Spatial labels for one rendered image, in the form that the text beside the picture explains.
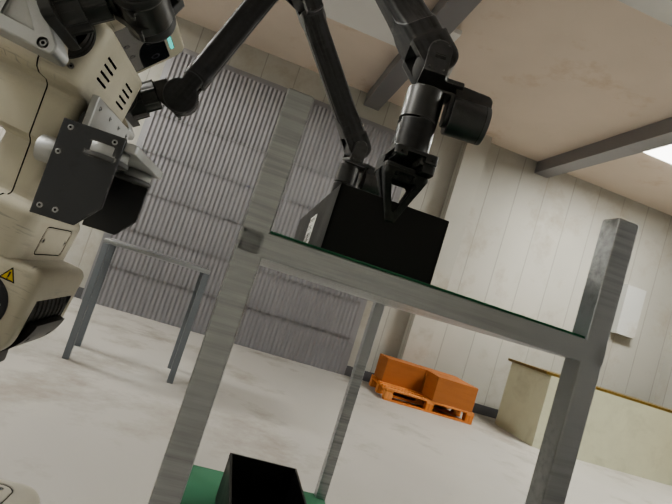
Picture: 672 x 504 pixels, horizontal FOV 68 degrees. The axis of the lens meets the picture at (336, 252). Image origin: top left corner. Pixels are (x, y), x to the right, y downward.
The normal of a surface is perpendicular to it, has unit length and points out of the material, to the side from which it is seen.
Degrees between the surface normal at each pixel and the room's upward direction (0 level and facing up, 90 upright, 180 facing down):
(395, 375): 90
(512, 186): 90
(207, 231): 90
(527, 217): 90
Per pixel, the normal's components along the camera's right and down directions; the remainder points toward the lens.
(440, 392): 0.19, -0.02
